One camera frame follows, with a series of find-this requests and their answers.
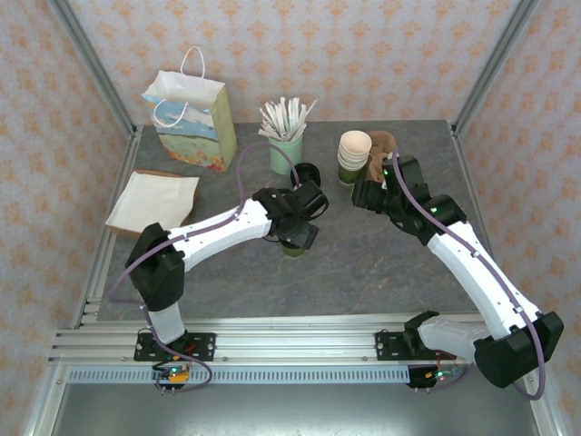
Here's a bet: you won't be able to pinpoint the landscape print paper gift bag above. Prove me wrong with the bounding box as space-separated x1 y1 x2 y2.
141 45 239 173

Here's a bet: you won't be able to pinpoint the pale green straw holder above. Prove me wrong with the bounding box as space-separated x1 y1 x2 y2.
268 132 304 176

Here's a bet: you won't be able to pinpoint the white napkins on brown bag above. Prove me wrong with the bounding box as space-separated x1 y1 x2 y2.
106 169 202 237

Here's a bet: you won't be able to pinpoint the stack of black lids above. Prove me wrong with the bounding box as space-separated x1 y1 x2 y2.
290 162 322 190

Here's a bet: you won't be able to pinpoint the small circuit board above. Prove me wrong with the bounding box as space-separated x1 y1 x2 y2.
426 368 464 382
152 362 192 387

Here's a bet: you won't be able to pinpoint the brown pulp cup carrier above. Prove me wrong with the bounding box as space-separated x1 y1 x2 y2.
365 152 395 183
369 130 399 158

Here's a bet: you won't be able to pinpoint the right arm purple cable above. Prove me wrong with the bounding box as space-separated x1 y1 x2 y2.
392 152 548 401

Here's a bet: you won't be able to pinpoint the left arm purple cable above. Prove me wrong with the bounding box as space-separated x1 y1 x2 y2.
108 142 303 394

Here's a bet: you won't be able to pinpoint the stack of paper cups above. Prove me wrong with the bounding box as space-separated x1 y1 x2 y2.
338 130 373 186

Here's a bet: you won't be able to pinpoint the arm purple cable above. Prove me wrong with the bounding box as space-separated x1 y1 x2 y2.
108 142 303 394
392 152 548 401

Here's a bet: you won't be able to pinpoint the aluminium frame rail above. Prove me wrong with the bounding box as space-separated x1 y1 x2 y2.
22 362 69 436
519 362 562 436

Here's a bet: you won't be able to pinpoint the grey slotted cable duct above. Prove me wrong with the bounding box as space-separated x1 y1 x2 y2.
66 368 455 385

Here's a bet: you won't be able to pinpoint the grey metal sheet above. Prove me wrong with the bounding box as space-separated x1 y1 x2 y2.
47 383 544 436

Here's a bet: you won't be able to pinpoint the aluminium upright post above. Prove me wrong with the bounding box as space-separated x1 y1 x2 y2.
453 0 541 133
47 0 137 137

